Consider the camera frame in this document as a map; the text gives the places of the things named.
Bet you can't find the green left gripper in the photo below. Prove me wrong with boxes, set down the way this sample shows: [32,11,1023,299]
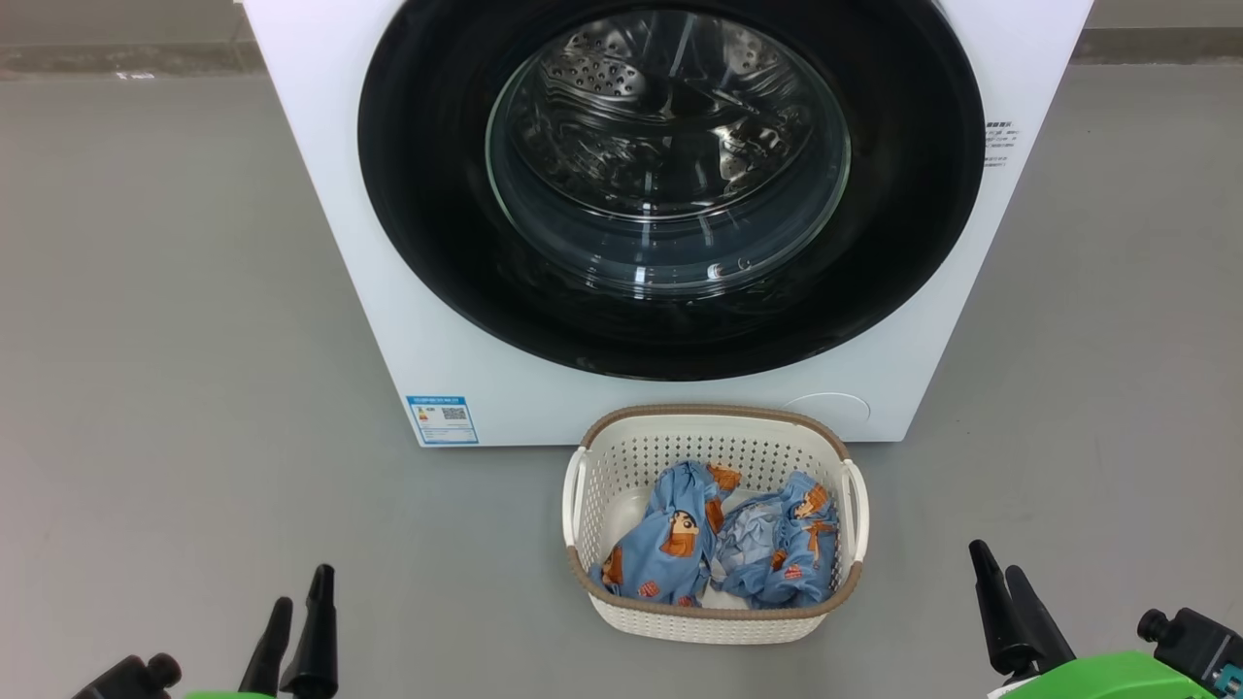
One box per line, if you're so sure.
[183,564,339,699]

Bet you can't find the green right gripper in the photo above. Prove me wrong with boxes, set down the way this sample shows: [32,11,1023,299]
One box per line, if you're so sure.
[968,540,1217,699]

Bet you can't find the blue energy label sticker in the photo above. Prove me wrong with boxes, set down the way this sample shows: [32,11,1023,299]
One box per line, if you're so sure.
[406,394,480,447]

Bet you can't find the blue cartoon print garment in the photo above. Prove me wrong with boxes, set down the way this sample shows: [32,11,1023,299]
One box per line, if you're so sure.
[588,460,743,608]
[711,471,840,610]

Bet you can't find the white front-load washing machine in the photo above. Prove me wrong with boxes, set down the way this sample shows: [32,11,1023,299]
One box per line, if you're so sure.
[243,0,1095,449]

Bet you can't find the black round glass washer door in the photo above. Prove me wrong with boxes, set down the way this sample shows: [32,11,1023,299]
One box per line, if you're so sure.
[356,0,987,382]

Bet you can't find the cream perforated plastic laundry basket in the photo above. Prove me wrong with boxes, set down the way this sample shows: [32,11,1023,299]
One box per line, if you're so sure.
[561,404,871,646]

